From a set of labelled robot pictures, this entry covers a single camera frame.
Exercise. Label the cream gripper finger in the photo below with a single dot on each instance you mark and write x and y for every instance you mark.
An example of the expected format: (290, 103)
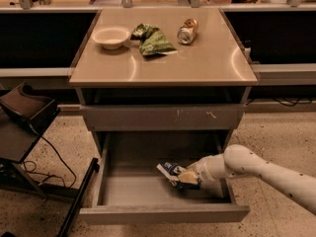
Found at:
(188, 177)

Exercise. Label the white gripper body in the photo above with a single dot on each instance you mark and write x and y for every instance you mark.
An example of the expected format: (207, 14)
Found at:
(201, 167)

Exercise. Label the blue chip bag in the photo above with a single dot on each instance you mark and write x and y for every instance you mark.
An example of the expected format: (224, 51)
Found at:
(171, 171)

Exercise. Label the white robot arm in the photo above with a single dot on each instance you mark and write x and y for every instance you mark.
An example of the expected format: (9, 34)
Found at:
(239, 161)

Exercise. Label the open grey middle drawer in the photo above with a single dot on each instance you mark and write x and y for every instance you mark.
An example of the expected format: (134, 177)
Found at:
(130, 189)

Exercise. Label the closed grey top drawer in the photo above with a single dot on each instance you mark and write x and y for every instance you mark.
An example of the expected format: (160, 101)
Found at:
(162, 117)

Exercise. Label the grey drawer cabinet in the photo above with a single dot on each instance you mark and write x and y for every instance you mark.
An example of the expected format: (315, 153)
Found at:
(212, 70)

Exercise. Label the green chip bag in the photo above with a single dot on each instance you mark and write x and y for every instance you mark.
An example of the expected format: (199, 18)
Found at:
(152, 40)

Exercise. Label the black metal leg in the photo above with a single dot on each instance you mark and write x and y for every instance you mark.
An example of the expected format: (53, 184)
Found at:
(93, 167)

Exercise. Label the crushed gold soda can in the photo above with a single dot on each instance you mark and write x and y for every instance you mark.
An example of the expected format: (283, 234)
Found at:
(188, 31)

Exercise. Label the white bowl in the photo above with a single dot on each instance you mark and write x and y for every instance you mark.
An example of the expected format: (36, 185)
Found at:
(112, 37)

